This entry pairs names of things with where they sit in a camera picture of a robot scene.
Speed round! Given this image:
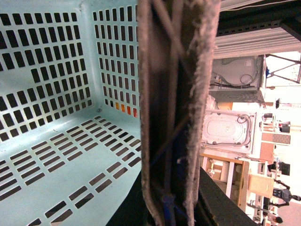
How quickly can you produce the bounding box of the mint green plastic basket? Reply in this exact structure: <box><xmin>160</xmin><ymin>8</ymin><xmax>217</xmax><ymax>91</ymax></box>
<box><xmin>0</xmin><ymin>0</ymin><xmax>141</xmax><ymax>226</ymax></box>

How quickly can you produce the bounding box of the white appliance back upper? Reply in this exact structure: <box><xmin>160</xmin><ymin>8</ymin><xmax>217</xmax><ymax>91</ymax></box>
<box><xmin>209</xmin><ymin>55</ymin><xmax>267</xmax><ymax>104</ymax></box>

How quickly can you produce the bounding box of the white appliance back lower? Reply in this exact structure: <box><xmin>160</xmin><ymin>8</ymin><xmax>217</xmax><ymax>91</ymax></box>
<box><xmin>201</xmin><ymin>110</ymin><xmax>258</xmax><ymax>154</ymax></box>

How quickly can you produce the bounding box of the orange fruit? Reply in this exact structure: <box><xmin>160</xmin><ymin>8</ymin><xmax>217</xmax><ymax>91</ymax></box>
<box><xmin>115</xmin><ymin>102</ymin><xmax>138</xmax><ymax>118</ymax></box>

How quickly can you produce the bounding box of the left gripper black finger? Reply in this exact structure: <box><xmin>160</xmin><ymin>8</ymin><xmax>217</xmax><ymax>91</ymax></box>
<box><xmin>196</xmin><ymin>168</ymin><xmax>256</xmax><ymax>226</ymax></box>

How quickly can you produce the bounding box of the white appliance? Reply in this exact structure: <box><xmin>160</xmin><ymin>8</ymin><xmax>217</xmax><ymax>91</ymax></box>
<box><xmin>201</xmin><ymin>110</ymin><xmax>258</xmax><ymax>154</ymax></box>
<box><xmin>209</xmin><ymin>55</ymin><xmax>267</xmax><ymax>104</ymax></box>

